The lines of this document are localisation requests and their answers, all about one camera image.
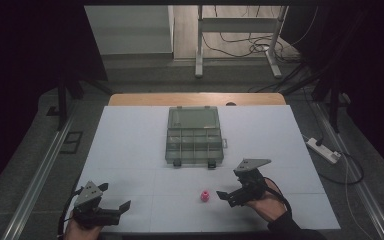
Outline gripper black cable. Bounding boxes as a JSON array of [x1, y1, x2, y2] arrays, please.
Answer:
[[262, 176, 293, 218], [57, 186, 85, 240]]

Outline white cabinet panel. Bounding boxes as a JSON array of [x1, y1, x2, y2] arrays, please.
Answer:
[[83, 4, 175, 56]]

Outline person's right hand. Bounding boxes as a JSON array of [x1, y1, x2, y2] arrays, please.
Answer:
[[245, 181, 288, 223]]

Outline aluminium floor rail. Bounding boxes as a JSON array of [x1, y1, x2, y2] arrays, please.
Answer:
[[315, 102, 384, 240], [0, 102, 78, 240]]

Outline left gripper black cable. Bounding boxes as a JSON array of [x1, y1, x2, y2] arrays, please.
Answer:
[[57, 186, 85, 240]]

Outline clear grey plastic organizer box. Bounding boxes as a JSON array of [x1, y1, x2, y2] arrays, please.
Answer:
[[164, 105, 229, 170]]

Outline white table cover board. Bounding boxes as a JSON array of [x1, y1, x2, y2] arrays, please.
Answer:
[[59, 105, 342, 234]]

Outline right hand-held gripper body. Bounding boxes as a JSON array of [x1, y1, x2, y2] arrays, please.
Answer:
[[229, 158, 273, 208]]

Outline tangle of floor cables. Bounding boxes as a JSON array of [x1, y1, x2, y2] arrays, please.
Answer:
[[201, 4, 319, 63]]

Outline white metal desk frame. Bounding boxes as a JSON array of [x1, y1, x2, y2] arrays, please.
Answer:
[[194, 4, 290, 80]]

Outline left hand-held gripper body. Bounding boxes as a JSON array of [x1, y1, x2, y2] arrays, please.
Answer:
[[71, 180, 122, 230]]

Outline wooden table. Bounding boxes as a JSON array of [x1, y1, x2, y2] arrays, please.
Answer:
[[108, 92, 287, 107]]

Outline black metal stand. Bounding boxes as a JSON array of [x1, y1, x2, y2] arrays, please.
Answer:
[[45, 74, 115, 132], [279, 63, 352, 134]]

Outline white power strip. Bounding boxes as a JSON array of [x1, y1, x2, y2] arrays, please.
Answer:
[[305, 137, 342, 165]]

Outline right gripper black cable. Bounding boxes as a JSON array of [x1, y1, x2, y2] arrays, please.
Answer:
[[262, 176, 293, 218]]

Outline power strip black cable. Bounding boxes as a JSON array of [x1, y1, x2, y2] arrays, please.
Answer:
[[319, 151, 365, 186]]

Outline person's left hand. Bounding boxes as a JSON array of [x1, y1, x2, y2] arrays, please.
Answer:
[[63, 218, 105, 240]]

